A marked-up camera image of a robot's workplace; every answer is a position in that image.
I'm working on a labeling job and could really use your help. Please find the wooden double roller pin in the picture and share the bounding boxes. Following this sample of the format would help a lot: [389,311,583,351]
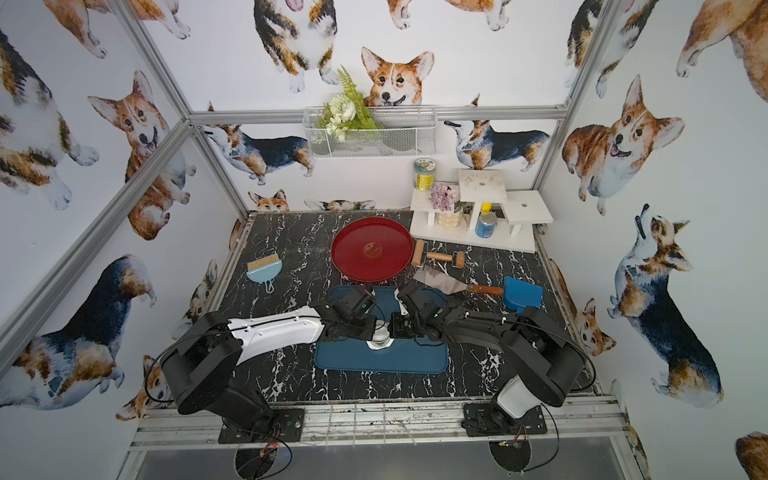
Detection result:
[411,239,466,269]

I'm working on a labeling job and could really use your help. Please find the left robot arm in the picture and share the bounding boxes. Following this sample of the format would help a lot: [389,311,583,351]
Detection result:
[158,286,377,432]

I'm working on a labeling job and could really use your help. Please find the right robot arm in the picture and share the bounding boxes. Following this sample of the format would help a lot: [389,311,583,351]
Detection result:
[396,282,588,419]

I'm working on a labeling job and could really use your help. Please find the white dough piece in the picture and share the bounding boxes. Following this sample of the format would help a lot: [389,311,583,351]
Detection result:
[367,320,394,350]

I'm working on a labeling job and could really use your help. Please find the metal dough scraper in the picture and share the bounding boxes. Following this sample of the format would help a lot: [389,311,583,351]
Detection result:
[413,266,504,297]

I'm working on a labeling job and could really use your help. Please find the teal plastic tray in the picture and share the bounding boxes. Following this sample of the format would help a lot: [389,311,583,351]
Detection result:
[314,285,449,374]

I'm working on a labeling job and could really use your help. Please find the red round tray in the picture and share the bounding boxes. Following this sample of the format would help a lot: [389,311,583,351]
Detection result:
[330,217,414,283]

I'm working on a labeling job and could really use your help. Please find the light blue hand brush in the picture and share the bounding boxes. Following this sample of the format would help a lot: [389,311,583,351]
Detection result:
[246,253,283,294]

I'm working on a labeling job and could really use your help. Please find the blue can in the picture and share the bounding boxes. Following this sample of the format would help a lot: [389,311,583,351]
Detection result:
[475,211,497,239]

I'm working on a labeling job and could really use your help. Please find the white tiered shelf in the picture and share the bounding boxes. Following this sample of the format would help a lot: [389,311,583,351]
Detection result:
[410,170,553,253]

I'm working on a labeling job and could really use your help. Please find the pink flower decoration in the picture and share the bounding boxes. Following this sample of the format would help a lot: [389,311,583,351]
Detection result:
[430,183,460,213]

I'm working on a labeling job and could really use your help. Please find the yellow sunflower seed can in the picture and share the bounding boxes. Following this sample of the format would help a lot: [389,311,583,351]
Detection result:
[413,158,437,191]

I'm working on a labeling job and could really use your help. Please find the artificial green white flowers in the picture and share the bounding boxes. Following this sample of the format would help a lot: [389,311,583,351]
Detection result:
[316,66,381,142]

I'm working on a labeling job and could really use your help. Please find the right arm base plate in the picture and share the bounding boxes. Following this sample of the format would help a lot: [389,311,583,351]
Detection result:
[460,402,548,437]

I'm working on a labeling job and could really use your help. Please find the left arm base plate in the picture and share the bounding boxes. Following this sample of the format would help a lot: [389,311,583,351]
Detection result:
[218,408,306,444]

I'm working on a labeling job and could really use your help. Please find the white wire wall basket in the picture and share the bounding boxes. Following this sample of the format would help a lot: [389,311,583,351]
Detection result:
[302,106,437,159]

